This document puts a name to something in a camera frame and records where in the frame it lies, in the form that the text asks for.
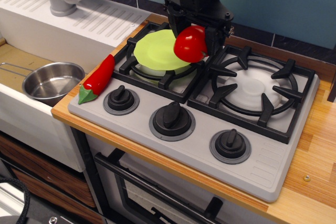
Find black burner grate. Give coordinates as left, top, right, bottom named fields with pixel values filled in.
left=112, top=22, right=208, bottom=104
left=187, top=45, right=320, bottom=144

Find small steel pot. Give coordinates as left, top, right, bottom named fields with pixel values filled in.
left=1, top=62, right=85, bottom=110

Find toy oven door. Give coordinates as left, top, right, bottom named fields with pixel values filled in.
left=94, top=149, right=266, bottom=223

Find grey toy stove top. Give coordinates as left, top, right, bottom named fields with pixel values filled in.
left=68, top=22, right=320, bottom=202

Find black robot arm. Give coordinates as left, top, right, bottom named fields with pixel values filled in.
left=164, top=0, right=234, bottom=56

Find red toy tomato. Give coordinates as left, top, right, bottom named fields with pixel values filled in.
left=174, top=25, right=208, bottom=63

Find black braided cable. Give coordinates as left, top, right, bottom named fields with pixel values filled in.
left=0, top=177, right=31, bottom=224

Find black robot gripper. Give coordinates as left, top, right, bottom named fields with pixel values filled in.
left=164, top=0, right=234, bottom=56

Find black right stove knob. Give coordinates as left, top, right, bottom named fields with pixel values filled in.
left=209, top=129, right=251, bottom=165

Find black left burner grate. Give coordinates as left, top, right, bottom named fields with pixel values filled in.
left=112, top=22, right=208, bottom=104

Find red toy chili pepper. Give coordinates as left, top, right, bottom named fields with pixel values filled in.
left=78, top=54, right=115, bottom=104

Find black middle stove knob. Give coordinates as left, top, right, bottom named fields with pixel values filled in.
left=149, top=102, right=196, bottom=142

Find light green plastic plate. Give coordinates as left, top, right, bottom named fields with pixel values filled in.
left=133, top=29, right=189, bottom=71

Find black left stove knob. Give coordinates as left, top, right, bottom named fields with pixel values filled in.
left=103, top=85, right=140, bottom=116

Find black stove knob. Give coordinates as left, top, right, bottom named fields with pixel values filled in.
left=209, top=129, right=251, bottom=165
left=149, top=102, right=196, bottom=142
left=103, top=85, right=140, bottom=116

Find white toy sink unit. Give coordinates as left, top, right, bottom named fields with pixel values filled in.
left=1, top=0, right=149, bottom=172

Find wooden drawer fronts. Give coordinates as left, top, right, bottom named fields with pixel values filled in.
left=1, top=132, right=104, bottom=223

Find black right burner grate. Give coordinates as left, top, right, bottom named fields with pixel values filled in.
left=187, top=45, right=320, bottom=144

